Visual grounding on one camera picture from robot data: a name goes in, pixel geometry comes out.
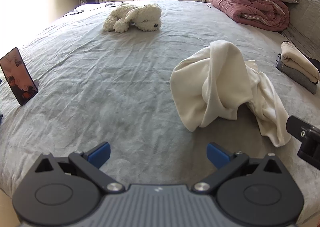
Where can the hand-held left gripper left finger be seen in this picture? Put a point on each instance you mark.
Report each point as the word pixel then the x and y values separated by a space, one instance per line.
pixel 100 154

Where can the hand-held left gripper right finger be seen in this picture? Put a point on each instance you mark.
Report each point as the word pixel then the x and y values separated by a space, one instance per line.
pixel 216 154

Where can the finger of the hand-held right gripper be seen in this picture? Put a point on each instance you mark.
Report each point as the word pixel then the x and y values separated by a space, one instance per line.
pixel 307 137

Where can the white sweatshirt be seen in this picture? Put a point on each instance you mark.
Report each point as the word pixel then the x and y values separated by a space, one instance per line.
pixel 212 87

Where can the folded grey garment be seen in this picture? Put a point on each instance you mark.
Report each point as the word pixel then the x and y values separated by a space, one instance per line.
pixel 300 79

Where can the folded cream garment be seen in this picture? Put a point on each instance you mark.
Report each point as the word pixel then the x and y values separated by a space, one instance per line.
pixel 297 61

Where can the grey bed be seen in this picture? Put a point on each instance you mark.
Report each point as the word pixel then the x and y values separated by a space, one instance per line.
pixel 100 67

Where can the phone stand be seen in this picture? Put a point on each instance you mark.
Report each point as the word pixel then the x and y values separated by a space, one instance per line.
pixel 37 84

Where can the black smartphone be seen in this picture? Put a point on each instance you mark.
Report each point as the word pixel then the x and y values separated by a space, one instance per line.
pixel 17 77

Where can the grey quilted headboard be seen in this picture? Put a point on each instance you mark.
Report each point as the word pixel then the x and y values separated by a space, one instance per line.
pixel 307 5

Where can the folded maroon quilt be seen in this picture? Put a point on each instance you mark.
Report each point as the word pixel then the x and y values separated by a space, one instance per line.
pixel 250 7

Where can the dark tablet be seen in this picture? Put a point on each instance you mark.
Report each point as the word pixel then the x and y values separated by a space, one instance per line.
pixel 73 12

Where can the white plush dog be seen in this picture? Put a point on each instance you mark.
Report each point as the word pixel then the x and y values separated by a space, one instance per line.
pixel 142 16

